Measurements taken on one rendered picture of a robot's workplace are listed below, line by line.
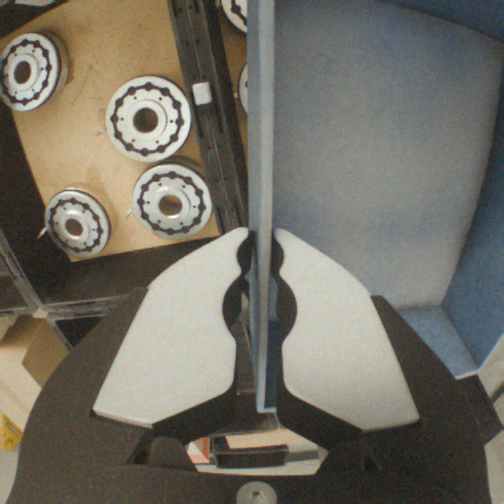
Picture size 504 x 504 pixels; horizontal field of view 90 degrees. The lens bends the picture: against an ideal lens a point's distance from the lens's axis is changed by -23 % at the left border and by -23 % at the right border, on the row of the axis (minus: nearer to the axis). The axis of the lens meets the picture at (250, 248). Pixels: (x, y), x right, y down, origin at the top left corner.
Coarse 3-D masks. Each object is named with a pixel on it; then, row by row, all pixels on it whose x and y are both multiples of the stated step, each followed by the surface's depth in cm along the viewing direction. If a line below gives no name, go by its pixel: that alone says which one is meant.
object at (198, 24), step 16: (192, 0) 21; (192, 16) 22; (192, 32) 23; (208, 32) 23; (208, 48) 23; (208, 64) 24; (208, 80) 25; (208, 112) 27; (224, 112) 27; (224, 128) 28; (224, 144) 28; (224, 160) 29; (224, 176) 30; (240, 192) 32; (240, 208) 32; (240, 224) 35
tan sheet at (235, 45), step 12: (228, 24) 30; (228, 36) 31; (240, 36) 31; (228, 48) 32; (240, 48) 32; (228, 60) 32; (240, 60) 33; (240, 108) 36; (240, 120) 37; (240, 132) 37
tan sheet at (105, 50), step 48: (96, 0) 26; (144, 0) 27; (0, 48) 27; (96, 48) 30; (144, 48) 31; (96, 96) 33; (48, 144) 36; (96, 144) 37; (192, 144) 38; (48, 192) 40; (144, 240) 45
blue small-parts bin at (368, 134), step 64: (256, 0) 7; (320, 0) 11; (384, 0) 10; (448, 0) 8; (256, 64) 8; (320, 64) 13; (384, 64) 13; (448, 64) 12; (256, 128) 9; (320, 128) 14; (384, 128) 14; (448, 128) 14; (256, 192) 10; (320, 192) 16; (384, 192) 16; (448, 192) 17; (256, 256) 11; (384, 256) 19; (448, 256) 19; (256, 320) 13; (448, 320) 20; (256, 384) 15
